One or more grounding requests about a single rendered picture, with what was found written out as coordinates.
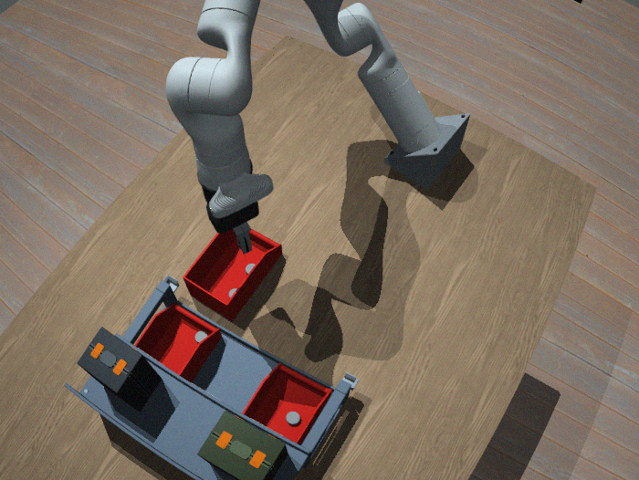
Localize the dark grey case with orange latches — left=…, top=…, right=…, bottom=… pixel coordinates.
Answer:
left=78, top=327, right=162, bottom=412

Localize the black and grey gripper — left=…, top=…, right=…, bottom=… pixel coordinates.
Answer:
left=195, top=146, right=274, bottom=254

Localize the grey metal shelf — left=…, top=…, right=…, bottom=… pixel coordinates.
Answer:
left=64, top=276, right=359, bottom=480

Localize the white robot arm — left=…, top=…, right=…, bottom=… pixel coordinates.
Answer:
left=166, top=0, right=440, bottom=168

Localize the dark green case with orange latches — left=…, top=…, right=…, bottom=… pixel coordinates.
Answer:
left=198, top=411, right=288, bottom=480

